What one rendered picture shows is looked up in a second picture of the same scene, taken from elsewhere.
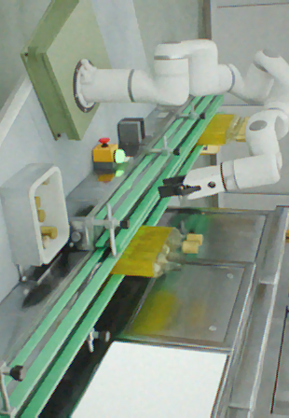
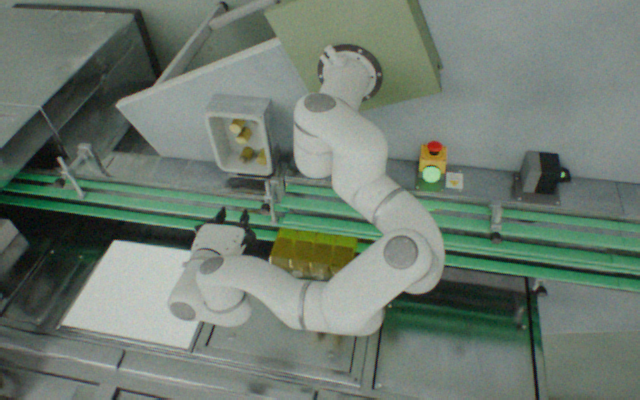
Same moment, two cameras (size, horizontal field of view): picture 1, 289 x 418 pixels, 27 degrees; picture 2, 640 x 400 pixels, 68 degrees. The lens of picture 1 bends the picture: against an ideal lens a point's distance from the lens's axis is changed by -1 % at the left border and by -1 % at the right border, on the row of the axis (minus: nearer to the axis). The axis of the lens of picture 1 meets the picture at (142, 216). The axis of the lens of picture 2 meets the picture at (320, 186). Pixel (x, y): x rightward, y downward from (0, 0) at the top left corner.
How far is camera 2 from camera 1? 1.82 m
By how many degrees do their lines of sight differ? 70
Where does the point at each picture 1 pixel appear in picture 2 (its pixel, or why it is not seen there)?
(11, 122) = (247, 55)
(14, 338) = (152, 179)
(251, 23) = not seen: outside the picture
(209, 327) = (232, 332)
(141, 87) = not seen: hidden behind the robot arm
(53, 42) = (281, 7)
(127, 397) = (154, 275)
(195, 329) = not seen: hidden behind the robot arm
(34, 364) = (127, 198)
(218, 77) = (350, 196)
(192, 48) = (313, 131)
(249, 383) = (147, 367)
